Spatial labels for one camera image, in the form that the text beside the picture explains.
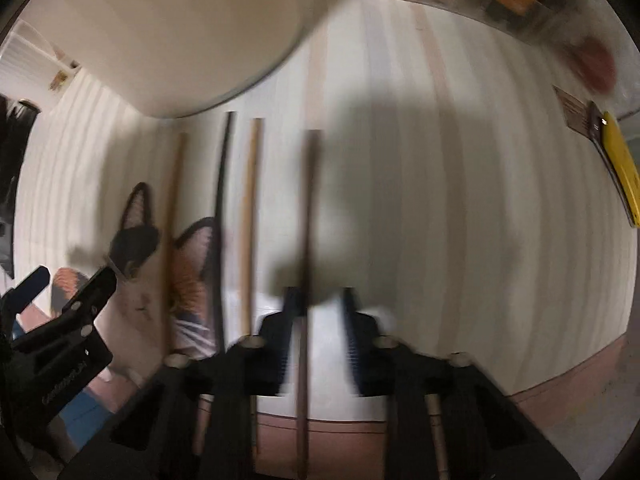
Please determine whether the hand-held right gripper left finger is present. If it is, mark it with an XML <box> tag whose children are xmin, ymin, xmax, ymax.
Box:
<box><xmin>60</xmin><ymin>287</ymin><xmax>306</xmax><ymax>480</ymax></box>

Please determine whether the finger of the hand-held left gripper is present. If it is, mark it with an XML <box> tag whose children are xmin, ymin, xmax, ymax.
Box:
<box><xmin>0</xmin><ymin>267</ymin><xmax>51</xmax><ymax>316</ymax></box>
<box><xmin>15</xmin><ymin>266</ymin><xmax>118</xmax><ymax>354</ymax></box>

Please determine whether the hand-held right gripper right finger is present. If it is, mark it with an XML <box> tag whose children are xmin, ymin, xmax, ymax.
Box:
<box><xmin>342</xmin><ymin>287</ymin><xmax>581</xmax><ymax>480</ymax></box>

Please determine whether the cream ribbed utensil holder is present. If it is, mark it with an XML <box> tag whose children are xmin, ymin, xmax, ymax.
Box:
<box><xmin>20</xmin><ymin>0</ymin><xmax>346</xmax><ymax>119</ymax></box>

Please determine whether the black induction cooktop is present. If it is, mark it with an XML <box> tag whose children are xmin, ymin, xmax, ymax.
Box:
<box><xmin>0</xmin><ymin>95</ymin><xmax>41</xmax><ymax>281</ymax></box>

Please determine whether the striped cat tablecloth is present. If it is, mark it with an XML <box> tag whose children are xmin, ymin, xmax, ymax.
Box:
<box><xmin>10</xmin><ymin>0</ymin><xmax>640</xmax><ymax>441</ymax></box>

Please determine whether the cream electric kettle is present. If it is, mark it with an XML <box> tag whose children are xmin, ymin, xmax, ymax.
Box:
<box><xmin>0</xmin><ymin>20</ymin><xmax>81</xmax><ymax>108</ymax></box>

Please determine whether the brown card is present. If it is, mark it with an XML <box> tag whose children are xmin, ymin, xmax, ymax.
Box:
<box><xmin>552</xmin><ymin>85</ymin><xmax>596</xmax><ymax>138</ymax></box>

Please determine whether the red food in bag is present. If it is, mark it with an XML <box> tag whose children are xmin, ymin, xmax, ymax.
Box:
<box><xmin>570</xmin><ymin>35</ymin><xmax>618</xmax><ymax>96</ymax></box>

